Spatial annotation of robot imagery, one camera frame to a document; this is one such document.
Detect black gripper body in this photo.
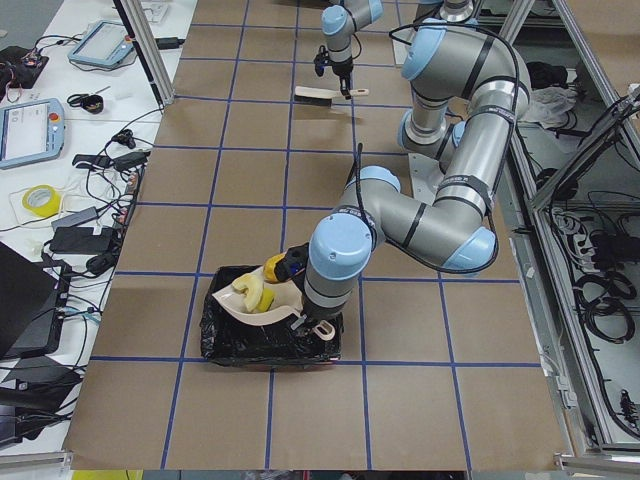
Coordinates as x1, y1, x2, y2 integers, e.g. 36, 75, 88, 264
298, 311, 327, 330
333, 59, 353, 81

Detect beige plastic dustpan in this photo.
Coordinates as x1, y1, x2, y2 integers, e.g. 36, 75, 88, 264
213, 266, 345, 341

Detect beige hand brush black bristles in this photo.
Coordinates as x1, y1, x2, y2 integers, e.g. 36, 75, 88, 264
294, 86, 370, 106

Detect bright yellow trash piece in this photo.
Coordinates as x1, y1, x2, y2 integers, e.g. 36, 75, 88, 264
257, 287, 275, 313

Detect pale yellow curved trash piece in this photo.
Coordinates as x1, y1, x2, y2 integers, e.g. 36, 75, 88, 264
231, 273, 264, 313

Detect orange yellow trash piece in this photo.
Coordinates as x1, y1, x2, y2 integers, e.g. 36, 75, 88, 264
263, 253, 289, 283

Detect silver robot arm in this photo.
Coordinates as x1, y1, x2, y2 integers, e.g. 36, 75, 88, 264
314, 0, 474, 100
300, 19, 531, 327

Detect bin with black bag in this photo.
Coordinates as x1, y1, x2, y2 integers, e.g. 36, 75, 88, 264
200, 266, 344, 366

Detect white crumpled cloth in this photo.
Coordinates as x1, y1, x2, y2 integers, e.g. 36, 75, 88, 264
521, 86, 578, 128

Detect far blue teach pendant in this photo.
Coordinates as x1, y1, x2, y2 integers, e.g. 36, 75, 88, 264
67, 20, 134, 70

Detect blue teach pendant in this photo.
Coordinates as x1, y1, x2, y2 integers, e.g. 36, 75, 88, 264
67, 20, 134, 70
1, 98, 65, 170

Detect black power adapter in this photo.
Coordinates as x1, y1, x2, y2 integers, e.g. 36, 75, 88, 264
49, 226, 114, 255

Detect black laptop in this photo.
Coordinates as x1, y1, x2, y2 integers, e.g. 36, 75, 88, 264
1, 244, 70, 360

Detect yellow tape roll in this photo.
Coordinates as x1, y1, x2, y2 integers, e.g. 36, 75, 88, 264
22, 184, 61, 218

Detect near blue teach pendant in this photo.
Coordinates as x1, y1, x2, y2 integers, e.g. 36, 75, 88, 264
1, 98, 65, 170

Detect black electronics board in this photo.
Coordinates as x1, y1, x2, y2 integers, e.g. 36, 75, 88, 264
1, 46, 49, 89

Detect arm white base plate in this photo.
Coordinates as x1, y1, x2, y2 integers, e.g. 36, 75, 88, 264
392, 30, 415, 67
408, 153, 444, 205

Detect aluminium frame post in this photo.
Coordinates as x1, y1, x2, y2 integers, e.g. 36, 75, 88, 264
113, 0, 175, 108

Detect black coiled cables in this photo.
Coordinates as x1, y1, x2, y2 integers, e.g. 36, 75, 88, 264
572, 274, 639, 346

